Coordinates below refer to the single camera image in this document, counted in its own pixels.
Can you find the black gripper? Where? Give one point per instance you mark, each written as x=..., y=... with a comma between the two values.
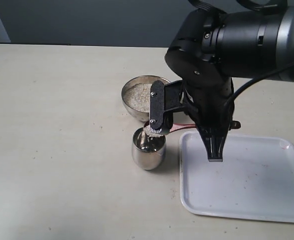
x=204, y=105

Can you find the dark red wooden spoon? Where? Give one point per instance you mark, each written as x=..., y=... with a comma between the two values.
x=146, y=129

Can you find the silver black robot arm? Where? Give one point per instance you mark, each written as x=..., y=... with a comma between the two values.
x=218, y=55

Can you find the steel cup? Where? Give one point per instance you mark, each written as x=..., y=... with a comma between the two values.
x=147, y=152

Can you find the steel bowl with rice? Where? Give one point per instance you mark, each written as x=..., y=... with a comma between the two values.
x=135, y=95

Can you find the white plastic tray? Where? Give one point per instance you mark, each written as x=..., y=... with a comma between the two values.
x=255, y=180

